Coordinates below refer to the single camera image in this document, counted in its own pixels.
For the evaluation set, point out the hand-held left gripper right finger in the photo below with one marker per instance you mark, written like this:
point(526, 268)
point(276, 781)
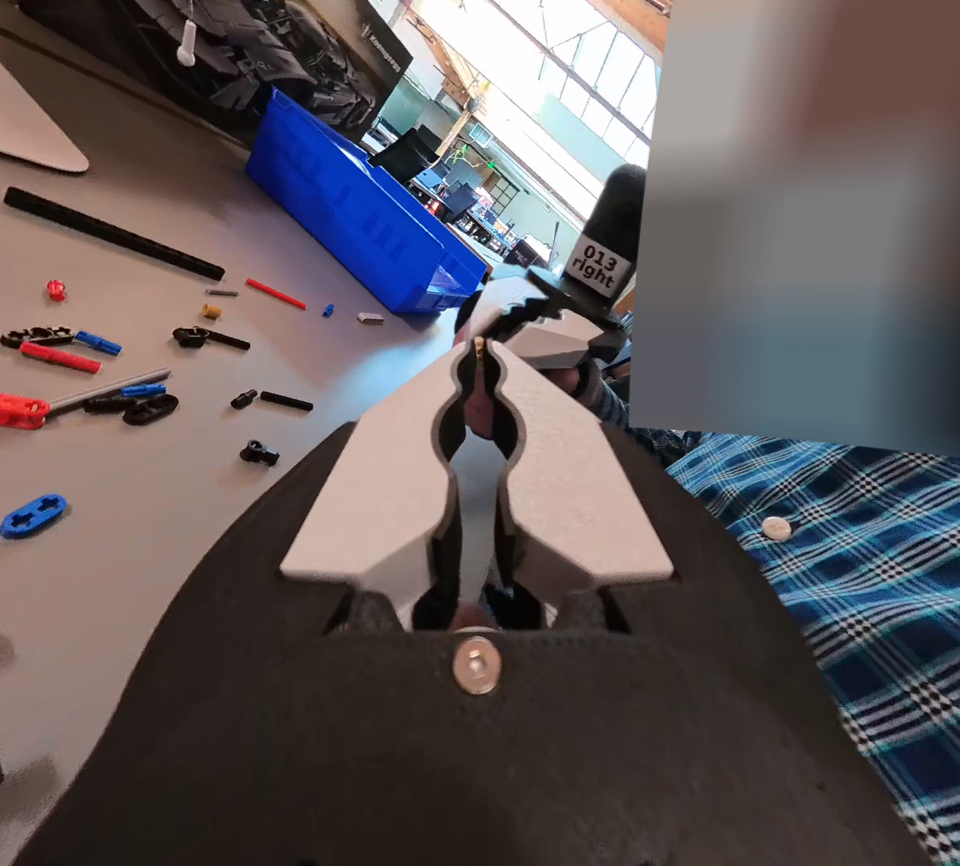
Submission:
point(585, 499)

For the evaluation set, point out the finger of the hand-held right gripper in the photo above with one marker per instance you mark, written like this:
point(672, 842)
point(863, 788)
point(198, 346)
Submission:
point(570, 345)
point(499, 304)

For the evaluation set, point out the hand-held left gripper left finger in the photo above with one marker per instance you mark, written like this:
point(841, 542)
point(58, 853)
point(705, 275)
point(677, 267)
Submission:
point(375, 491)

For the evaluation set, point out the small grey lego gear assembly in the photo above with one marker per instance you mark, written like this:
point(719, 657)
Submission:
point(478, 347)

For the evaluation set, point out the black lego axle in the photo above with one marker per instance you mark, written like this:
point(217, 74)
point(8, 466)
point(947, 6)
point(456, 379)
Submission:
point(286, 401)
point(229, 340)

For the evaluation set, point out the small black lego connector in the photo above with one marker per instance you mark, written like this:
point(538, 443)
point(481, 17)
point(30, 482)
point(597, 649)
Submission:
point(243, 400)

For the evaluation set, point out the red lego axle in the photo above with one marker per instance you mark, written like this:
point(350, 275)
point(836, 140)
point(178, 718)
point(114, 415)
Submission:
point(276, 294)

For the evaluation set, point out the black lego liftarm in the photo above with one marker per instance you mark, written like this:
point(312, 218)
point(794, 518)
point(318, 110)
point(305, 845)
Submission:
point(41, 337)
point(150, 410)

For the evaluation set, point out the short grey lego axle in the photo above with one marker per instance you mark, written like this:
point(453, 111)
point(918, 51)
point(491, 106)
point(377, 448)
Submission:
point(222, 292)

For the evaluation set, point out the black lego pin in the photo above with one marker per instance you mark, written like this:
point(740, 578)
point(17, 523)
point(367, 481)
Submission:
point(103, 404)

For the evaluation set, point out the blue lego liftarm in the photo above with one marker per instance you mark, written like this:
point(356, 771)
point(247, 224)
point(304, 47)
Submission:
point(34, 515)

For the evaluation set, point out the long red lego pin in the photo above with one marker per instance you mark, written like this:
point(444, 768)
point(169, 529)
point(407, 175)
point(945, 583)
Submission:
point(60, 358)

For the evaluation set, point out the red lego connector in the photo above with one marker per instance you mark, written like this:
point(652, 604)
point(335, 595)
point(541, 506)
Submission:
point(22, 410)

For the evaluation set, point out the long black lego beam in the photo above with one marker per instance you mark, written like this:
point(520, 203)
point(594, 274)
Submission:
point(112, 233)

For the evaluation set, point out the small red lego bush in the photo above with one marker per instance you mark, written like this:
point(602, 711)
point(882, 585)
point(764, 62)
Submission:
point(56, 289)

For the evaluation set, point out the person's right hand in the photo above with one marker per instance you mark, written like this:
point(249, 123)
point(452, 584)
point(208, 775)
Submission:
point(581, 385)

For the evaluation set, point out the black office chair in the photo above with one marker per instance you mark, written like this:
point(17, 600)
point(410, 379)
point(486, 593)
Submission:
point(459, 200)
point(405, 158)

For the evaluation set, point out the blue plastic bin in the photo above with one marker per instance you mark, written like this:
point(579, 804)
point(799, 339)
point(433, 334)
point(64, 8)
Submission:
point(352, 206)

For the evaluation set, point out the person in plaid shirt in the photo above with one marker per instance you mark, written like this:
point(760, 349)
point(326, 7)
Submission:
point(862, 618)

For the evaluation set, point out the black printed cardboard box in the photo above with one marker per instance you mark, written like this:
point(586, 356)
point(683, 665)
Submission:
point(225, 34)

